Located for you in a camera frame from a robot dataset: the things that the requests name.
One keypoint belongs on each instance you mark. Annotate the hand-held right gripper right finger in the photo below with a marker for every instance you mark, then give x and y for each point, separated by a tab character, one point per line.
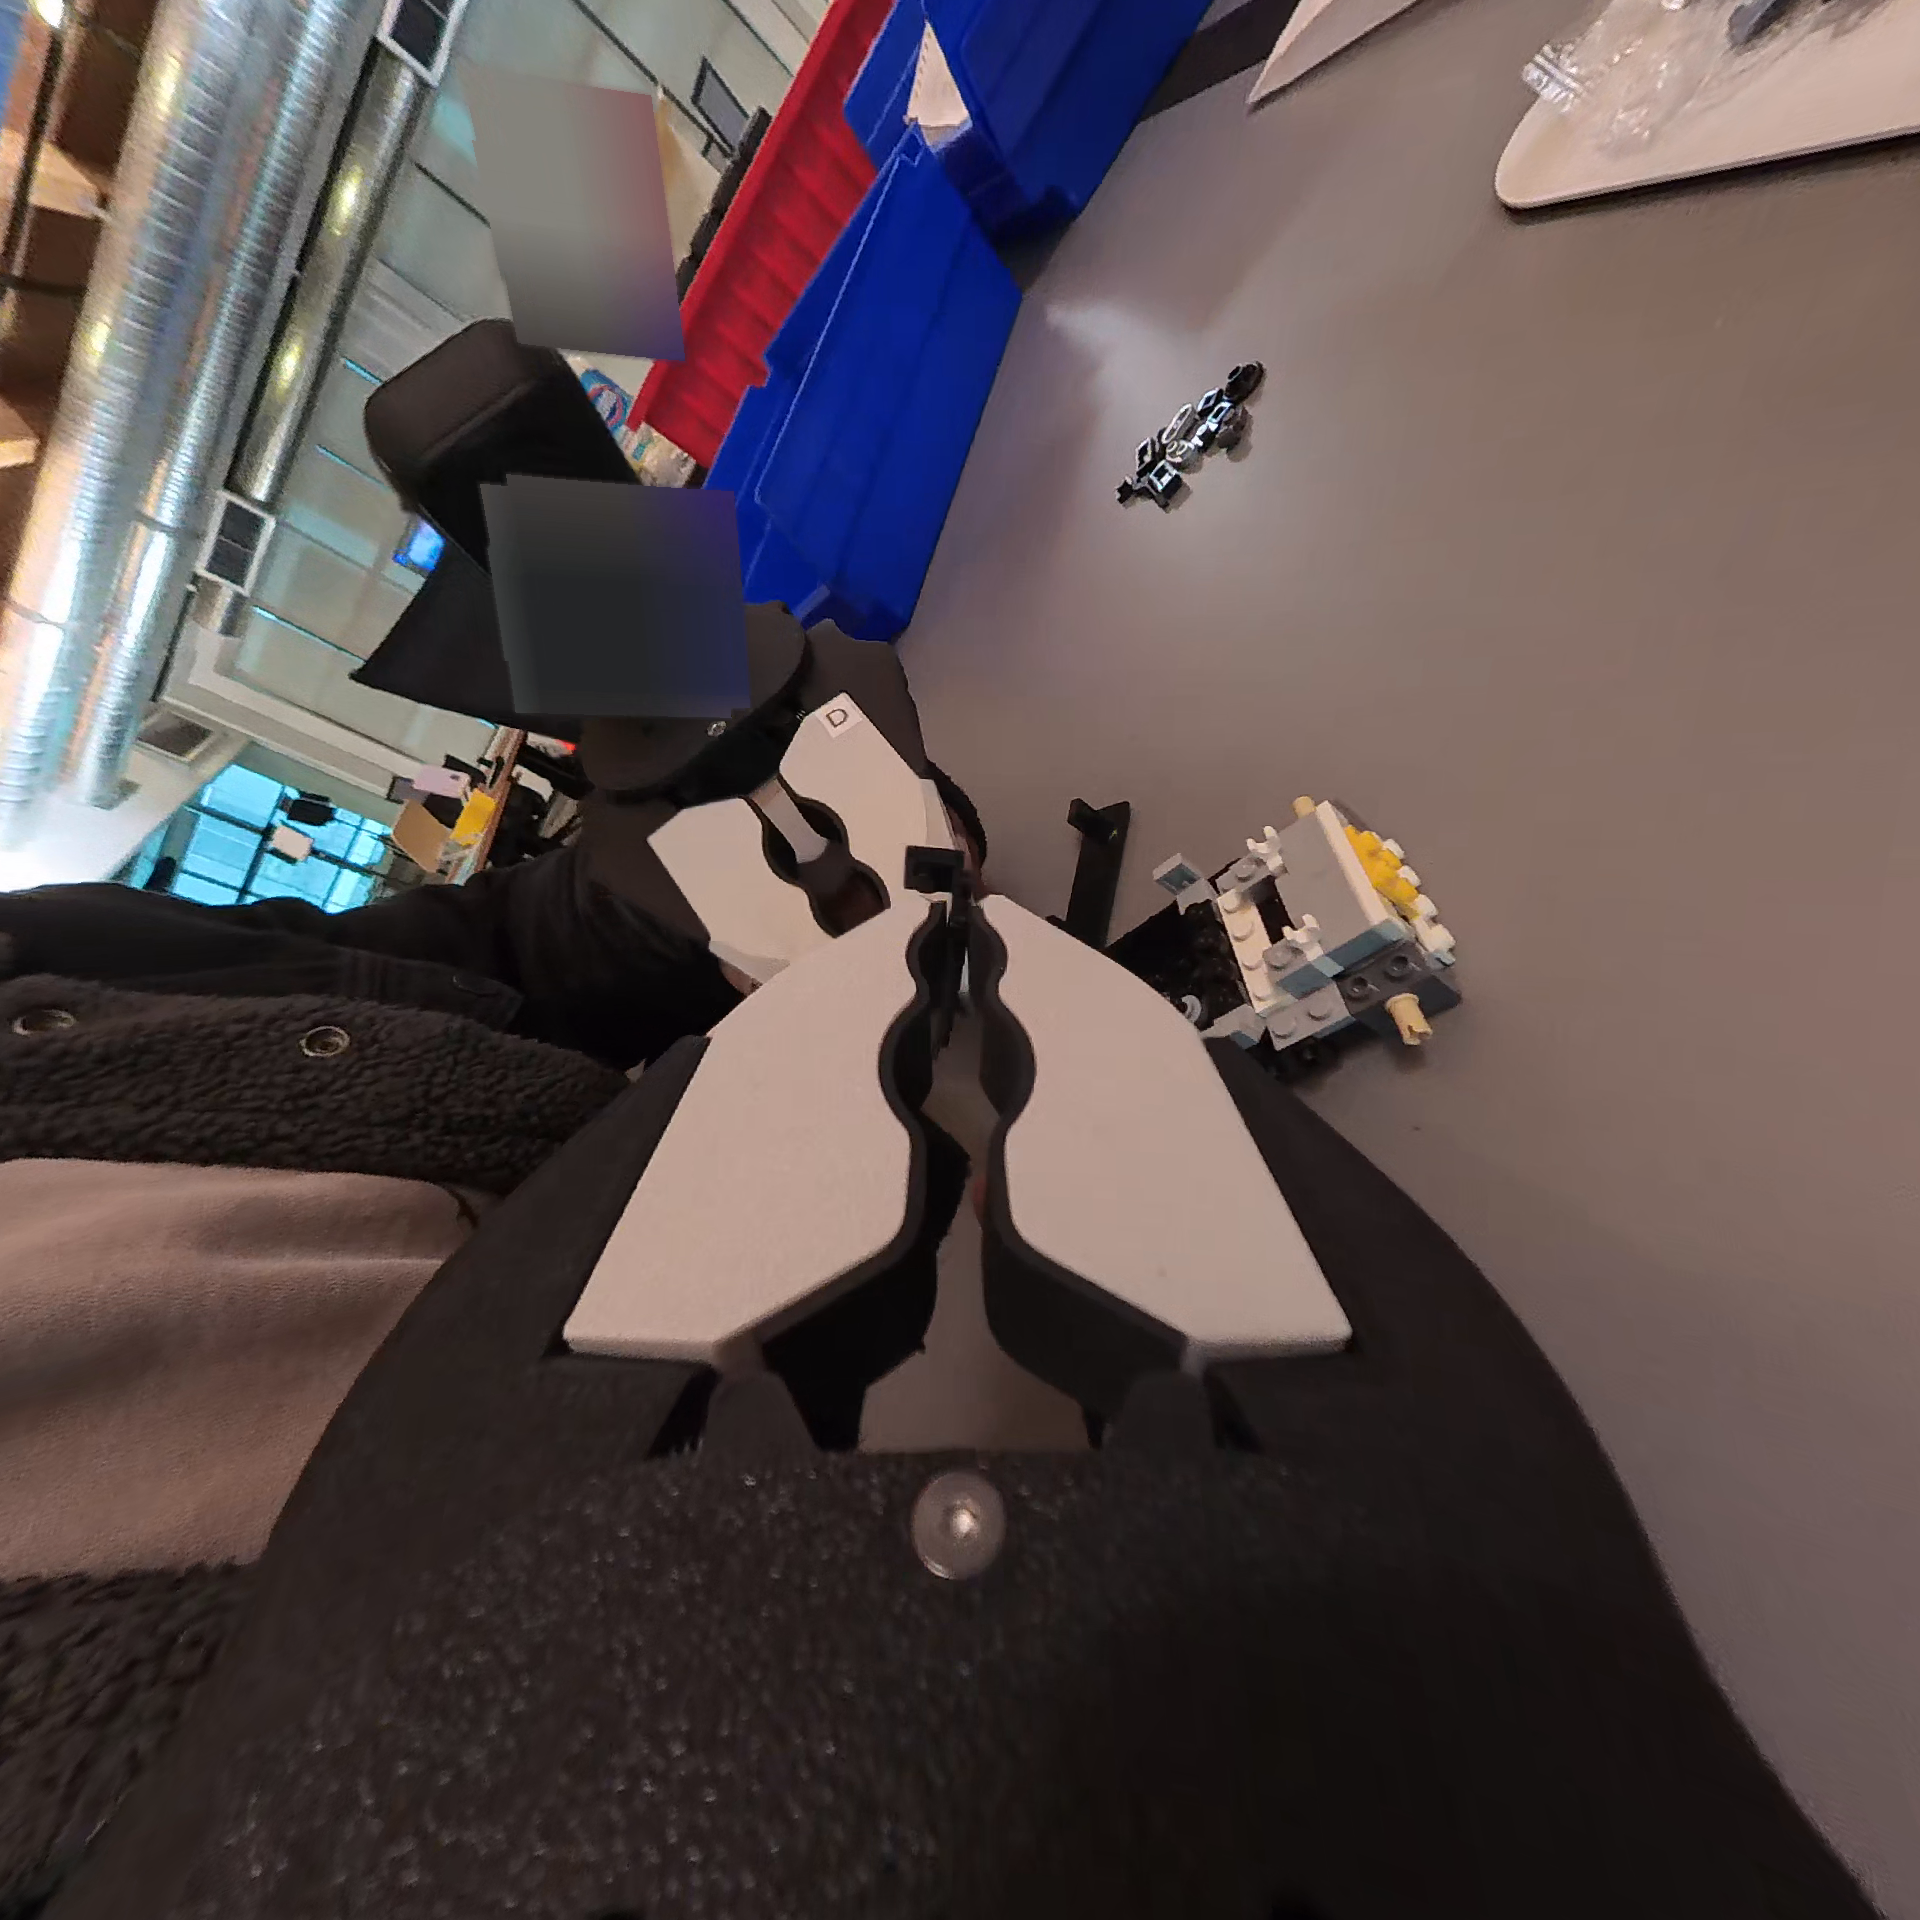
1170	1185

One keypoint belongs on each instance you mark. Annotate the clear plastic parts bag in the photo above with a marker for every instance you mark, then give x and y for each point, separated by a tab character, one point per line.
1651	60

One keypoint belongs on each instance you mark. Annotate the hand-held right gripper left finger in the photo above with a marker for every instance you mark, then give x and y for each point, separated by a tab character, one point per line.
751	1185

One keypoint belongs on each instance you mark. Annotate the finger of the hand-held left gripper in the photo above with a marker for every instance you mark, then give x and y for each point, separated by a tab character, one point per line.
720	885
886	796

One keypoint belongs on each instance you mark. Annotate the silver ventilation duct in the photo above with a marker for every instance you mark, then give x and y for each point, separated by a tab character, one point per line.
181	374

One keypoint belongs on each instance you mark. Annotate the black fleece-lined jacket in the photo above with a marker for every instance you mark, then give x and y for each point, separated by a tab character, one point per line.
225	1080

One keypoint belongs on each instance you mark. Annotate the white folded paper sheet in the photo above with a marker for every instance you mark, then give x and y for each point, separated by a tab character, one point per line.
938	98

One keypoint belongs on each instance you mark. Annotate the small black toy brick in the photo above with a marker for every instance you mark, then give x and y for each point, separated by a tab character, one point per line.
931	868

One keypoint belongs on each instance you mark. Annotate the blue plastic bin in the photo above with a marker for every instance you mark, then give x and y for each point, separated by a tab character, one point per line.
886	374
1050	89

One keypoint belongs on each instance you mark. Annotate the printed white paper bag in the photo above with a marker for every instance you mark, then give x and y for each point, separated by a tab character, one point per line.
1319	36

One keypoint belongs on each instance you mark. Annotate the white book stand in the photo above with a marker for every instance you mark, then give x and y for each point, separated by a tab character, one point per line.
1725	148

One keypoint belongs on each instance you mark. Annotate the toy brick car model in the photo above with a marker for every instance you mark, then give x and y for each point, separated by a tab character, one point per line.
1319	930

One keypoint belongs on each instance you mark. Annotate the pile of small black toy pieces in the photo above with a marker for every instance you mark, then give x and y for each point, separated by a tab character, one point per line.
1194	435

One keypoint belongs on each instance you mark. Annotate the person's left forearm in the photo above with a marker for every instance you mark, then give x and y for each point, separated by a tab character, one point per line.
451	945

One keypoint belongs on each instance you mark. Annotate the red object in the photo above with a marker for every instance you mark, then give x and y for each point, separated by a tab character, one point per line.
751	225

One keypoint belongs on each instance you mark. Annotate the pale pink garment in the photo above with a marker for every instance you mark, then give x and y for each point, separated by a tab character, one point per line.
181	1348

